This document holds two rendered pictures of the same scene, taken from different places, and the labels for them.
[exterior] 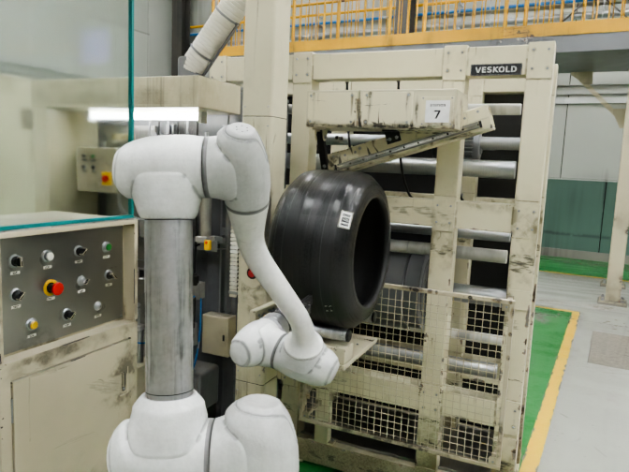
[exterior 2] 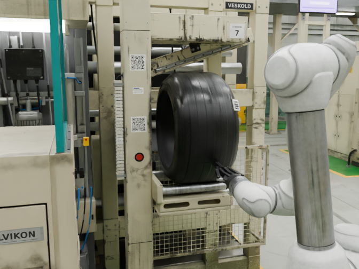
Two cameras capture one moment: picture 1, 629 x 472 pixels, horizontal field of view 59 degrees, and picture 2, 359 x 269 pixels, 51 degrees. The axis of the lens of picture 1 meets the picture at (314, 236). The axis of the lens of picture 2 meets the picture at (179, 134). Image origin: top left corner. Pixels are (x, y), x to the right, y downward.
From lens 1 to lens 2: 1.38 m
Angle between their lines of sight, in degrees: 40
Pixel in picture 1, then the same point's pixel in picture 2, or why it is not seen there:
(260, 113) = (140, 28)
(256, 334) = (264, 191)
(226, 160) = (347, 62)
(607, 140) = not seen: hidden behind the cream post
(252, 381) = (143, 240)
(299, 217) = (205, 107)
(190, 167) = (335, 67)
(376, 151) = (184, 57)
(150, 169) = (321, 70)
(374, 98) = (196, 20)
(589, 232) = not seen: hidden behind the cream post
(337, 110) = (169, 28)
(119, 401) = not seen: outside the picture
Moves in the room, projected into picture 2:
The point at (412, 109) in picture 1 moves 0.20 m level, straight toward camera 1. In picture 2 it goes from (221, 29) to (244, 24)
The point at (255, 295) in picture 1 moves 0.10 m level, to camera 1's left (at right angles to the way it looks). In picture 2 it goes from (143, 173) to (125, 177)
